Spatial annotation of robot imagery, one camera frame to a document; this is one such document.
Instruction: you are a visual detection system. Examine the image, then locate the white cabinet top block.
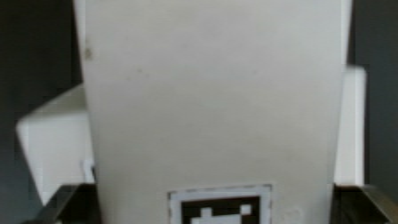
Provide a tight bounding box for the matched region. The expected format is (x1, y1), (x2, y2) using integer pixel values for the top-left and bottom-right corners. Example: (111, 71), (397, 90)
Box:
(73, 0), (350, 224)

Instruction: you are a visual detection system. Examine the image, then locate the white cabinet body box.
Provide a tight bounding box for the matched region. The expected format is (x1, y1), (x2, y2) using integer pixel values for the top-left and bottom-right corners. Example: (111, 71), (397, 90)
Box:
(16, 66), (366, 203)

